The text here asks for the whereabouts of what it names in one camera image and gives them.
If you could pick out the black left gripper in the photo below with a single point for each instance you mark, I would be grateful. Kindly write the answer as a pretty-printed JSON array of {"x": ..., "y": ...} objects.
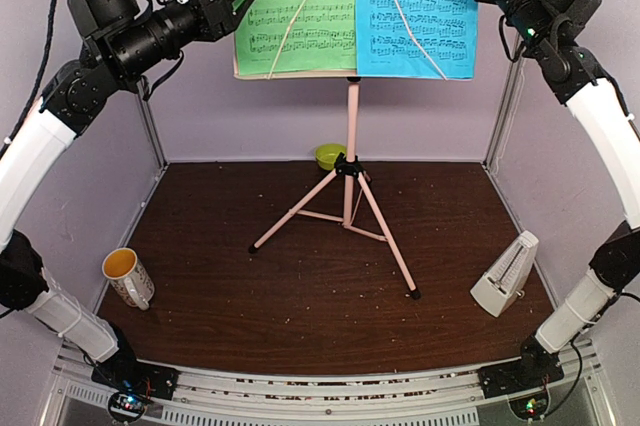
[{"x": 221, "y": 19}]

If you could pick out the blue sheet music paper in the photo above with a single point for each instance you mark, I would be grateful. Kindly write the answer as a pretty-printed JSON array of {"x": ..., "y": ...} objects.
[{"x": 427, "y": 39}]

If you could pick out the green sheet music paper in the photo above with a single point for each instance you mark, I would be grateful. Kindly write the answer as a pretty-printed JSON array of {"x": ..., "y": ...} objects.
[{"x": 299, "y": 38}]

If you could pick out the pink music stand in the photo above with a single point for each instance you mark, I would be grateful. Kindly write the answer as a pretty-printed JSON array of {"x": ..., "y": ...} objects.
[{"x": 356, "y": 187}]

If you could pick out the white metronome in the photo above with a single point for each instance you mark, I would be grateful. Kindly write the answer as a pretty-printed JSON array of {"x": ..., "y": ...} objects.
[{"x": 503, "y": 283}]

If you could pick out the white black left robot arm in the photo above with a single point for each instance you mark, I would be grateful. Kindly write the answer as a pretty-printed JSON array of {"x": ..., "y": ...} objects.
[{"x": 120, "y": 44}]

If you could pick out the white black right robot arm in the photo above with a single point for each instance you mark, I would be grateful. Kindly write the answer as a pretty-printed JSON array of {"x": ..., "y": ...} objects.
[{"x": 548, "y": 30}]

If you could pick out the yellow-green bowl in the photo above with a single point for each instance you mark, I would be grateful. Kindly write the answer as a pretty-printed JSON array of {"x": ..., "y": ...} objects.
[{"x": 327, "y": 154}]

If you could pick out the patterned ceramic mug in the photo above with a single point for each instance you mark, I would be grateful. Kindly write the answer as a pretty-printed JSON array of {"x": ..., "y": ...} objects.
[{"x": 126, "y": 274}]

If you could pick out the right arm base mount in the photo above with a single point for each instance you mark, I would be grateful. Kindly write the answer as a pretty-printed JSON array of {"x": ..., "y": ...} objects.
[{"x": 512, "y": 377}]

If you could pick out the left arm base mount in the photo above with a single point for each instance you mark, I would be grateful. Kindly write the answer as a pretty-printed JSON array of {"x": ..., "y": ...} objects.
[{"x": 144, "y": 379}]

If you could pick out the aluminium front rail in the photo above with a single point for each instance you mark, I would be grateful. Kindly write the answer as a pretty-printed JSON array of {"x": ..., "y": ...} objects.
[{"x": 449, "y": 396}]

